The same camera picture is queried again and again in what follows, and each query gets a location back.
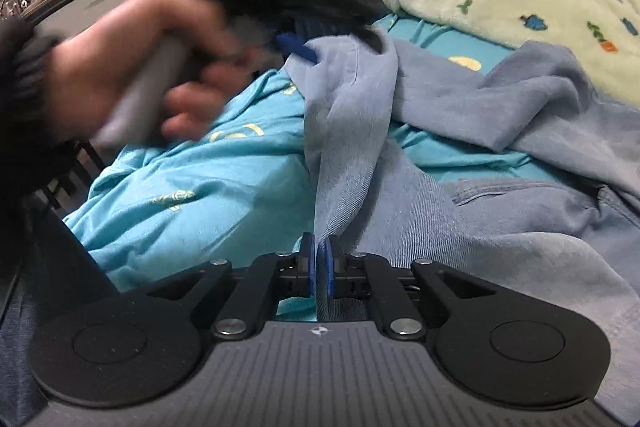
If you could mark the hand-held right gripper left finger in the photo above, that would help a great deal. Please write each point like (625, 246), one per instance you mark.
(307, 267)

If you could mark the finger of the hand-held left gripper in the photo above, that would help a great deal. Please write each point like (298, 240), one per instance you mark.
(297, 48)

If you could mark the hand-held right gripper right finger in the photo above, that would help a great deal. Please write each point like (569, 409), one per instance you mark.
(327, 267)

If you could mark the person's left forearm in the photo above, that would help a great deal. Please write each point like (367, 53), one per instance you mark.
(25, 107)

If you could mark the person's left hand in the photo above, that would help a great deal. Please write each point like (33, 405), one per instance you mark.
(110, 47)

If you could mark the teal printed bed sheet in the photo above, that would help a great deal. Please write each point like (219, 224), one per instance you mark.
(200, 187)

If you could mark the green printed fleece blanket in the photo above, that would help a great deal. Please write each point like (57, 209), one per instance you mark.
(525, 7)

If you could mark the person's leg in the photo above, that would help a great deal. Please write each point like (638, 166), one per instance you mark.
(20, 332)

